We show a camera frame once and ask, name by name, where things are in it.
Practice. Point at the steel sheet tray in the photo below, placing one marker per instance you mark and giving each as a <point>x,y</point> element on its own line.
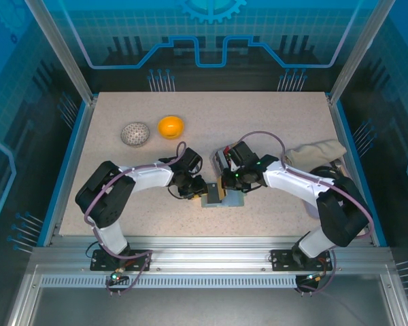
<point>204,309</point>

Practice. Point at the small LED connector board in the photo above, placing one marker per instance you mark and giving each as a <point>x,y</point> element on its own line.
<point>115,277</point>
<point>313,278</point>

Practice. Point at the green leather card holder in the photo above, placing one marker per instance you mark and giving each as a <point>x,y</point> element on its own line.
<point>236,201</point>

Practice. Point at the aluminium side rail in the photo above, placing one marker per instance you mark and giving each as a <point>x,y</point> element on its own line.
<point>72,169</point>

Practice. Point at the black round dish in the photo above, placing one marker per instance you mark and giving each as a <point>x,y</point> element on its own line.
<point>323,171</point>

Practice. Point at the orange plastic bowl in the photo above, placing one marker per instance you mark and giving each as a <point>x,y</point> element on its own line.
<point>171,127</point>

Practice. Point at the aluminium base beam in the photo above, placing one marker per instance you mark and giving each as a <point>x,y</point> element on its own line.
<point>207,254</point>

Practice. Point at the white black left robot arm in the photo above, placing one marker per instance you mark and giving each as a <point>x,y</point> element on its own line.
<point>149,176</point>

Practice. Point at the aluminium frame post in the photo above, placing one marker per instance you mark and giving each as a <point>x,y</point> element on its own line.
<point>360,51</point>
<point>59,51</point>

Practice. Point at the dark grey logo card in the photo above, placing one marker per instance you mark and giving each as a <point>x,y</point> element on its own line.
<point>212,193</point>

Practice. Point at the clear plastic card box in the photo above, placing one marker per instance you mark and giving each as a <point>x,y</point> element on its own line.
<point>217,163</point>

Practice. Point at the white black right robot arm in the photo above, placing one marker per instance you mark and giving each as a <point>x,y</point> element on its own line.
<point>292,180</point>

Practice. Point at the lavender board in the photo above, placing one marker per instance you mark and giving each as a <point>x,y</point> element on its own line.
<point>311,210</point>

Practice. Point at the beige cloth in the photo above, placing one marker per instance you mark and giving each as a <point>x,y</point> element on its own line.
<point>321,151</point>

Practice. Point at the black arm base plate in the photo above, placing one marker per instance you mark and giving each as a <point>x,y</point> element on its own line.
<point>100,261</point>
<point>282,259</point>

